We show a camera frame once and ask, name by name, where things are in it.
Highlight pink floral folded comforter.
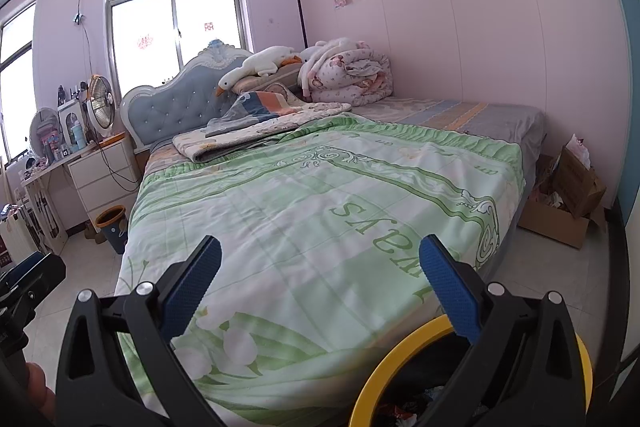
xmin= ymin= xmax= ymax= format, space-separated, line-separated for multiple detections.
xmin=297 ymin=37 xmax=394 ymax=107

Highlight round vanity mirror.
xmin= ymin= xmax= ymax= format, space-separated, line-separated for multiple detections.
xmin=29 ymin=107 xmax=62 ymax=165

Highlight cardboard box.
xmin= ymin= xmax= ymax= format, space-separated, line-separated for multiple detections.
xmin=518 ymin=134 xmax=606 ymax=249

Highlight green patterned quilt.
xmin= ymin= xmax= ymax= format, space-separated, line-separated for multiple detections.
xmin=116 ymin=113 xmax=525 ymax=426

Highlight white goose plush toy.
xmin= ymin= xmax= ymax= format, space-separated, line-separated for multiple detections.
xmin=215 ymin=46 xmax=302 ymax=96

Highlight blue tufted headboard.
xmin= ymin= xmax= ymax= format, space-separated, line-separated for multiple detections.
xmin=119 ymin=40 xmax=250 ymax=152

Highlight white desk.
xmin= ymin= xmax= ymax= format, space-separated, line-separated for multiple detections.
xmin=22 ymin=145 xmax=94 ymax=255

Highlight striped bed sheet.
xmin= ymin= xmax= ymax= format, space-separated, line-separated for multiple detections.
xmin=352 ymin=96 xmax=547 ymax=183

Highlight electric fan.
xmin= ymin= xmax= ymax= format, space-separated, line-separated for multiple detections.
xmin=86 ymin=75 xmax=116 ymax=139

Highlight side window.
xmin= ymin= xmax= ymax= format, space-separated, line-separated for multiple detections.
xmin=1 ymin=2 xmax=37 ymax=161

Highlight blue orange striped pillow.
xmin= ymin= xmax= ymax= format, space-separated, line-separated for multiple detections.
xmin=205 ymin=91 xmax=303 ymax=138

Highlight left hand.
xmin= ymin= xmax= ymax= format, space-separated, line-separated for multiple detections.
xmin=26 ymin=362 xmax=55 ymax=421

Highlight small blue orange bin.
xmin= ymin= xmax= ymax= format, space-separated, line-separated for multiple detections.
xmin=96 ymin=205 xmax=128 ymax=255

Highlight folded cartoon blanket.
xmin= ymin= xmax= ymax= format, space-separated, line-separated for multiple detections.
xmin=172 ymin=103 xmax=352 ymax=164

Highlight white nightstand drawers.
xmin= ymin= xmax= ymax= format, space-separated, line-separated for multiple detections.
xmin=68 ymin=136 xmax=141 ymax=225

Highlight yellow rimmed black trash bin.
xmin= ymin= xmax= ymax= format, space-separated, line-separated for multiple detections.
xmin=349 ymin=299 xmax=592 ymax=426

